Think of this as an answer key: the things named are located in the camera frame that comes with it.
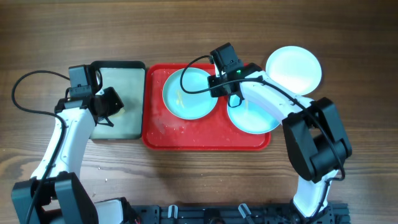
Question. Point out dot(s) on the black water tray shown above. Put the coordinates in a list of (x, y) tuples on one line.
[(128, 79)]

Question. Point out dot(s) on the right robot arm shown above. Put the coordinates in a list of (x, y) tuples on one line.
[(315, 138)]

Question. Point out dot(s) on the white plate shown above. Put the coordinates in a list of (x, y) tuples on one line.
[(295, 68)]

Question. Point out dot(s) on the green yellow sponge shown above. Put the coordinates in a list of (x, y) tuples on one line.
[(119, 113)]

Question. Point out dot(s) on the light blue plate front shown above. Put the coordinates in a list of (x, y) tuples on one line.
[(184, 105)]

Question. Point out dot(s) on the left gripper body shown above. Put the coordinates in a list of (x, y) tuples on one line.
[(111, 101)]

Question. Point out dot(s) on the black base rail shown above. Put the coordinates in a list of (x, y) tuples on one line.
[(280, 213)]

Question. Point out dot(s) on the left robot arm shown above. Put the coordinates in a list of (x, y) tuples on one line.
[(54, 193)]

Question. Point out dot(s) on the red plastic tray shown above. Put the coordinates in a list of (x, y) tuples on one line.
[(215, 132)]

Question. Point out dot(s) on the light blue plate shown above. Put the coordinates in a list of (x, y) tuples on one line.
[(184, 105), (249, 117)]

